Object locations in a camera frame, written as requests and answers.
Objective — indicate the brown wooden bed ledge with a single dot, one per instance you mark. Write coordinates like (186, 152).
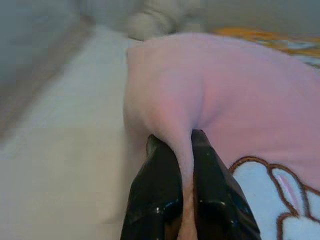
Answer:
(32, 75)

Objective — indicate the yellow cartoon print quilt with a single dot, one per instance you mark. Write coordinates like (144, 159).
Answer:
(275, 40)

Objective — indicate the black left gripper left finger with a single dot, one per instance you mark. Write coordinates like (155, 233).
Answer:
(155, 190)

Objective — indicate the white quilted mattress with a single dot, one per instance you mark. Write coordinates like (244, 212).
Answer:
(62, 150)

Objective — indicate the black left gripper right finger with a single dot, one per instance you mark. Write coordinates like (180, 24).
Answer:
(215, 195)

